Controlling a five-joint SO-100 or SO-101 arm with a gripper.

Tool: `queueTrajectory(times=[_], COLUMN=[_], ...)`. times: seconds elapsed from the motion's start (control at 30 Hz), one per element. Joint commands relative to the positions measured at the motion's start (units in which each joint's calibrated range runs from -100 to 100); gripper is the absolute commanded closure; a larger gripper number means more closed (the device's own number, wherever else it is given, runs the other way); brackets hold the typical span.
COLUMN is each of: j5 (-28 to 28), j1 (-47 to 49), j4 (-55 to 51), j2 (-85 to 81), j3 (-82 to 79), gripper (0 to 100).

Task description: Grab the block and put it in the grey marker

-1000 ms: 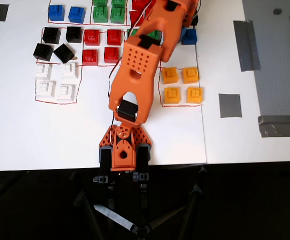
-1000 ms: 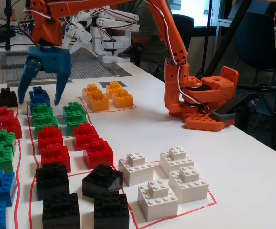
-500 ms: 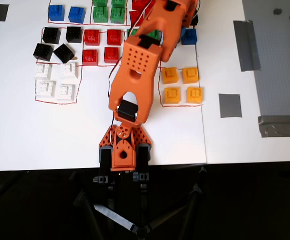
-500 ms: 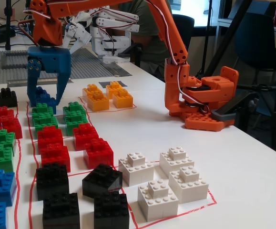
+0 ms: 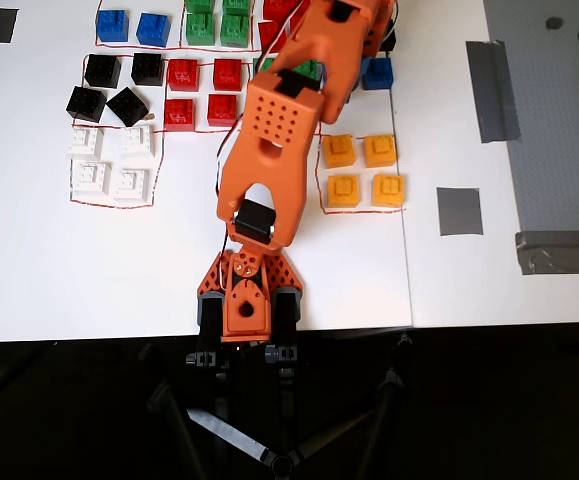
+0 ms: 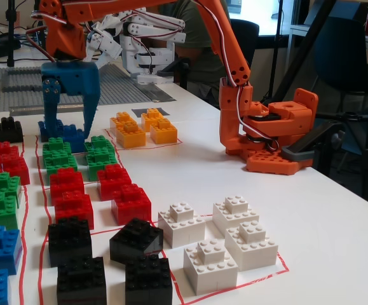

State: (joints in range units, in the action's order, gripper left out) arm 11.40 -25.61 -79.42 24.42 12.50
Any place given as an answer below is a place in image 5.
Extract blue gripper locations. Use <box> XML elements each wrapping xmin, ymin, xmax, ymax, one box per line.
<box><xmin>346</xmin><ymin>57</ymin><xmax>365</xmax><ymax>105</ymax></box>

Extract blue lego block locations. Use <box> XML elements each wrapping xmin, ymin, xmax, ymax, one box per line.
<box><xmin>136</xmin><ymin>12</ymin><xmax>172</xmax><ymax>49</ymax></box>
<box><xmin>362</xmin><ymin>57</ymin><xmax>395</xmax><ymax>91</ymax></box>
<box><xmin>95</xmin><ymin>9</ymin><xmax>130</xmax><ymax>44</ymax></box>

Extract yellow lego block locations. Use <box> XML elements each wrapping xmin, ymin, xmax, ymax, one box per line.
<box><xmin>322</xmin><ymin>133</ymin><xmax>358</xmax><ymax>170</ymax></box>
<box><xmin>371</xmin><ymin>173</ymin><xmax>406</xmax><ymax>209</ymax></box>
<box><xmin>362</xmin><ymin>133</ymin><xmax>399</xmax><ymax>169</ymax></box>
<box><xmin>326</xmin><ymin>173</ymin><xmax>361</xmax><ymax>209</ymax></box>

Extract grey square tape marker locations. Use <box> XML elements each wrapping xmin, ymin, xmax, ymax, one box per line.
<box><xmin>436</xmin><ymin>187</ymin><xmax>484</xmax><ymax>237</ymax></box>

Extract black lego block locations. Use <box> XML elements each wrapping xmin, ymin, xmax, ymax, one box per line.
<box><xmin>65</xmin><ymin>85</ymin><xmax>108</xmax><ymax>125</ymax></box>
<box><xmin>130</xmin><ymin>52</ymin><xmax>165</xmax><ymax>87</ymax></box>
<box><xmin>105</xmin><ymin>86</ymin><xmax>150</xmax><ymax>128</ymax></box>
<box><xmin>84</xmin><ymin>53</ymin><xmax>122</xmax><ymax>89</ymax></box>

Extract white lego block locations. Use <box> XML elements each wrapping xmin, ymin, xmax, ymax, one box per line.
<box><xmin>70</xmin><ymin>159</ymin><xmax>113</xmax><ymax>198</ymax></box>
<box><xmin>67</xmin><ymin>127</ymin><xmax>105</xmax><ymax>159</ymax></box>
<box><xmin>111</xmin><ymin>167</ymin><xmax>151</xmax><ymax>201</ymax></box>
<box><xmin>118</xmin><ymin>124</ymin><xmax>155</xmax><ymax>159</ymax></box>

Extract grey lego baseplate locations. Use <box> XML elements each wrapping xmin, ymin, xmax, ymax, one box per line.
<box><xmin>483</xmin><ymin>0</ymin><xmax>579</xmax><ymax>236</ymax></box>

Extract grey black table clamp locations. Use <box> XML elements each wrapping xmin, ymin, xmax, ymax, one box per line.
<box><xmin>263</xmin><ymin>287</ymin><xmax>304</xmax><ymax>365</ymax></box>
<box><xmin>184</xmin><ymin>292</ymin><xmax>226</xmax><ymax>370</ymax></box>

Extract black tripod stand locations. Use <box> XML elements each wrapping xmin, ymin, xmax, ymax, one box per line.
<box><xmin>143</xmin><ymin>332</ymin><xmax>415</xmax><ymax>480</ymax></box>

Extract grey duct tape strip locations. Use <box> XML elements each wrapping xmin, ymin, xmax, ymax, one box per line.
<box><xmin>514</xmin><ymin>229</ymin><xmax>579</xmax><ymax>276</ymax></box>
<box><xmin>465</xmin><ymin>39</ymin><xmax>523</xmax><ymax>145</ymax></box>

